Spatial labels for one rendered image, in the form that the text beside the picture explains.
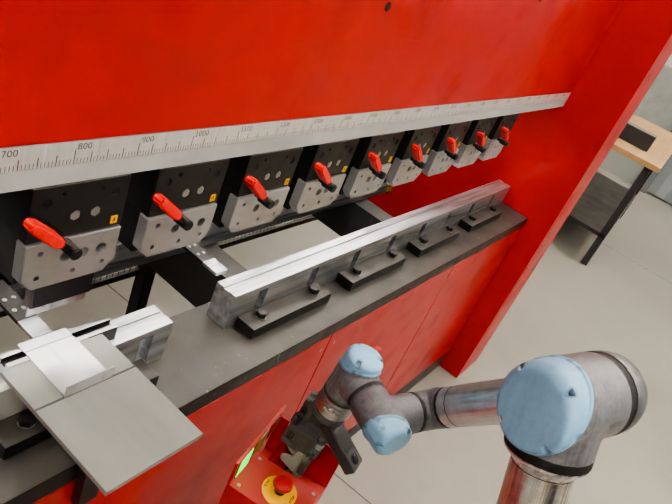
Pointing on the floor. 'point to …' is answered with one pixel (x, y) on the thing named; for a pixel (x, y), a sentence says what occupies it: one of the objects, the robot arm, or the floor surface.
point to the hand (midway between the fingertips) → (299, 475)
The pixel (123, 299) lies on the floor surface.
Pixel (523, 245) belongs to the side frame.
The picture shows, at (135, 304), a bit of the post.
